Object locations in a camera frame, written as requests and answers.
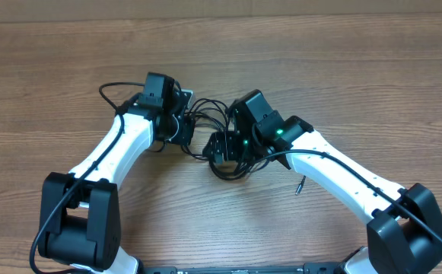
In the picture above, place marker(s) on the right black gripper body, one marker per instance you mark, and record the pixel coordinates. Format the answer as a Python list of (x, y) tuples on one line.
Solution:
[(219, 145)]

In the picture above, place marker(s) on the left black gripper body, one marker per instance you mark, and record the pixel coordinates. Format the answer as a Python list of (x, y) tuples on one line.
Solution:
[(186, 131)]

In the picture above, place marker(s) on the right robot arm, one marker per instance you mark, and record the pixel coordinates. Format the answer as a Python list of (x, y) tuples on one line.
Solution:
[(403, 225)]

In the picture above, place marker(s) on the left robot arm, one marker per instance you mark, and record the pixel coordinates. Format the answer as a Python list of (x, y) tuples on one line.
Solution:
[(79, 211)]

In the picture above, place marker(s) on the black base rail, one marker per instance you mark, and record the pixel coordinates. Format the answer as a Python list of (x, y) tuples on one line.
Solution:
[(307, 268)]

